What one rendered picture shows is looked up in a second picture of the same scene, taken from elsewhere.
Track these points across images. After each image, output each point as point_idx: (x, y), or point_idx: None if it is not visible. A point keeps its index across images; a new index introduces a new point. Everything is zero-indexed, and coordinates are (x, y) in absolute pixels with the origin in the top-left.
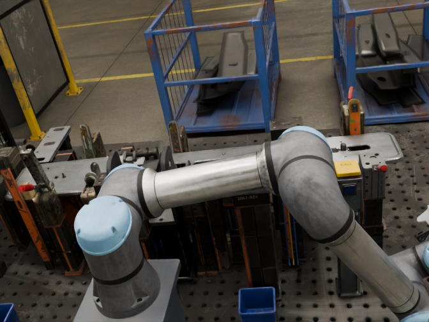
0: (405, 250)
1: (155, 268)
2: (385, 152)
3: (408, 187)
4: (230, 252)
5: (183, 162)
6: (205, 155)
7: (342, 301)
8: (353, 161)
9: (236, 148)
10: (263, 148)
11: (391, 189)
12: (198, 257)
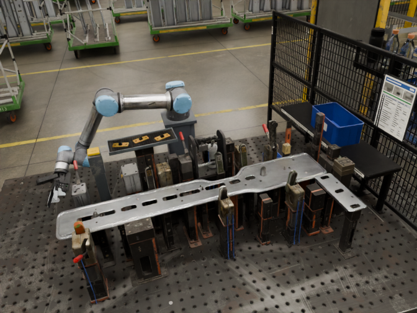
0: (77, 156)
1: (172, 122)
2: (67, 216)
3: (53, 298)
4: (180, 220)
5: (208, 190)
6: (195, 197)
7: None
8: (89, 153)
9: (174, 206)
10: (120, 92)
11: (69, 293)
12: None
